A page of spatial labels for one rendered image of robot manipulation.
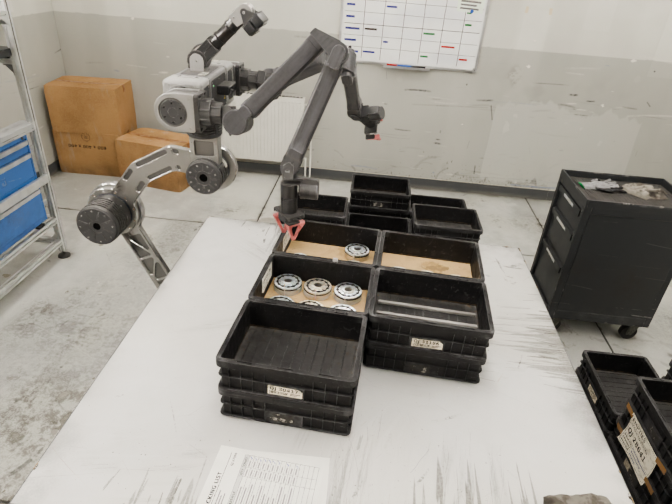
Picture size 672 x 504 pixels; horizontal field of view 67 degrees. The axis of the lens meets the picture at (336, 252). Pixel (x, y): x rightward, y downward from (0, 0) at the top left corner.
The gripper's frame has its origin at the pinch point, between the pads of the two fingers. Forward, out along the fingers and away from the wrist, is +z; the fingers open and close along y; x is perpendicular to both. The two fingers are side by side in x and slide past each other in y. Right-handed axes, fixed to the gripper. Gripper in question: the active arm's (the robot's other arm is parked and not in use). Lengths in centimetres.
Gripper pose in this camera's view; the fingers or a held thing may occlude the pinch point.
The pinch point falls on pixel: (288, 234)
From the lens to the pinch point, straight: 177.0
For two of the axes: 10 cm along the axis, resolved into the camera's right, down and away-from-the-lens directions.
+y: -5.9, -4.5, 6.7
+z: -0.5, 8.5, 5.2
